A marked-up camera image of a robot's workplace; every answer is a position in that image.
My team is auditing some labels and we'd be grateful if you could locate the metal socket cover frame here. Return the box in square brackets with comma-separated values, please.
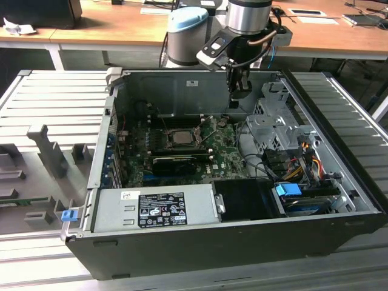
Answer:
[193, 117, 216, 145]

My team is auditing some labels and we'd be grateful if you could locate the silver CPU with green edge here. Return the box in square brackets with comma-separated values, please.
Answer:
[172, 130, 191, 144]

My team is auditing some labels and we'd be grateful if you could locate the black RAM slot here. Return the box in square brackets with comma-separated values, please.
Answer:
[157, 115, 218, 121]
[158, 119, 218, 125]

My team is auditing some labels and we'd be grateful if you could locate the CPU socket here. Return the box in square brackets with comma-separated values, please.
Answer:
[163, 127, 202, 149]

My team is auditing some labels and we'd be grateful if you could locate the copper coloured tube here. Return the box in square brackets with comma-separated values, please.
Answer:
[247, 29, 277, 47]

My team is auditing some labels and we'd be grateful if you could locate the metal drive cage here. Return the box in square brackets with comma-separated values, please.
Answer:
[245, 80, 322, 158]

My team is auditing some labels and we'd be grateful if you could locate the white framed tablet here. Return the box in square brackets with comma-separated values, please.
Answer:
[287, 8, 327, 17]

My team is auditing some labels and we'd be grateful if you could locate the white paper sheet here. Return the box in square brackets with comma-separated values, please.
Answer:
[296, 16, 340, 25]
[140, 7, 171, 15]

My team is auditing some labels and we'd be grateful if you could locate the green motherboard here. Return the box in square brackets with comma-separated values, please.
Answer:
[116, 116, 246, 187]

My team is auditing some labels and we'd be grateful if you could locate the dark notebook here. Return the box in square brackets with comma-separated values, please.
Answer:
[342, 13, 386, 27]

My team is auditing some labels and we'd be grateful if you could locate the wooden desk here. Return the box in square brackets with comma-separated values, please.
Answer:
[0, 0, 388, 72]

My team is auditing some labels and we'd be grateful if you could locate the black graphics card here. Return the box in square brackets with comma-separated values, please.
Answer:
[151, 155, 197, 177]

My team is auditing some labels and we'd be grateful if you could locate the grey case latch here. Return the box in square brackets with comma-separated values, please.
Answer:
[105, 67, 123, 92]

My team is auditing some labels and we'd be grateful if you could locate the hard disk in blue carrier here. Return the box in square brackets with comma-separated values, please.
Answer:
[274, 183, 342, 218]

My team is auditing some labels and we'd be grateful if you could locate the black plastic shroud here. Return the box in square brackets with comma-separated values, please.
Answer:
[212, 178, 279, 221]

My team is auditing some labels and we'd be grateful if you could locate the black and grey PC case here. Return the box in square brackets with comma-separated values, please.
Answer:
[62, 68, 383, 281]

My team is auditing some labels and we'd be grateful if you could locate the grey power supply unit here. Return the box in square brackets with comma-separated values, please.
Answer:
[90, 183, 227, 233]

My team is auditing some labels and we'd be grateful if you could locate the black monitor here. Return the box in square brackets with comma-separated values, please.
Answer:
[0, 0, 83, 30]

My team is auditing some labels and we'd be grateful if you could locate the crumpled white paper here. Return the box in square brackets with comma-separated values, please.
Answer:
[2, 17, 38, 37]

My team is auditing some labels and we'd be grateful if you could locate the grey parts rack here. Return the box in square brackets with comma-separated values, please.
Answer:
[0, 124, 98, 236]

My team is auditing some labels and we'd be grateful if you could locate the blue plastic latch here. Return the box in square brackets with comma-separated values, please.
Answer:
[61, 209, 77, 224]

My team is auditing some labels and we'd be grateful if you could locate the green RAM stick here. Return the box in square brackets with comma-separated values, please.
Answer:
[0, 196, 49, 204]

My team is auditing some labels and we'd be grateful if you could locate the black and white wrist camera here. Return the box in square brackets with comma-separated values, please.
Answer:
[196, 35, 240, 73]

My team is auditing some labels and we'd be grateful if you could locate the grey camera box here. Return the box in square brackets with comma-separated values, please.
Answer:
[272, 26, 294, 47]

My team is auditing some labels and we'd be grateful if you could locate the yellow wire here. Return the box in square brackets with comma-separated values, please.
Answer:
[309, 154, 323, 178]

